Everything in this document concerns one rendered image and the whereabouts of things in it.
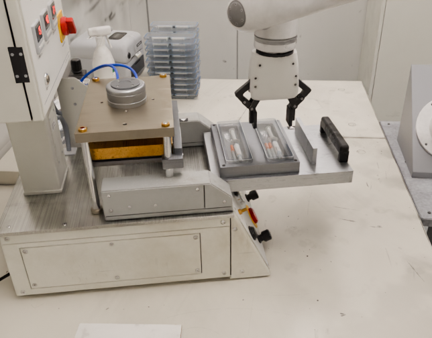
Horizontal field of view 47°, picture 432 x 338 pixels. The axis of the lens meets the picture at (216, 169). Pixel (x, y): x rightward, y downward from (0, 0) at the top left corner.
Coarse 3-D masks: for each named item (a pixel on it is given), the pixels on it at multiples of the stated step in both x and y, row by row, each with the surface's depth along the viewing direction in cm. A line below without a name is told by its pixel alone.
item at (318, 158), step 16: (304, 128) 112; (208, 144) 115; (304, 144) 111; (320, 144) 114; (208, 160) 109; (304, 160) 108; (320, 160) 108; (336, 160) 108; (240, 176) 103; (256, 176) 103; (272, 176) 103; (288, 176) 103; (304, 176) 103; (320, 176) 104; (336, 176) 104; (352, 176) 105
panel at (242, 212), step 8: (232, 192) 109; (240, 208) 110; (248, 208) 122; (240, 216) 105; (248, 216) 116; (248, 224) 110; (256, 224) 122; (248, 232) 105; (256, 240) 111; (256, 248) 107; (264, 256) 112
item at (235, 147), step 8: (224, 128) 114; (232, 128) 114; (240, 128) 114; (224, 136) 111; (232, 136) 111; (240, 136) 111; (224, 144) 108; (232, 144) 108; (240, 144) 108; (232, 152) 105; (240, 152) 105; (248, 152) 104
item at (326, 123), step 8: (328, 120) 115; (320, 128) 118; (328, 128) 113; (336, 128) 112; (328, 136) 113; (336, 136) 109; (336, 144) 108; (344, 144) 105; (344, 152) 106; (344, 160) 107
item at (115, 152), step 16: (96, 144) 97; (112, 144) 97; (128, 144) 97; (144, 144) 97; (160, 144) 97; (96, 160) 97; (112, 160) 98; (128, 160) 98; (144, 160) 98; (160, 160) 99
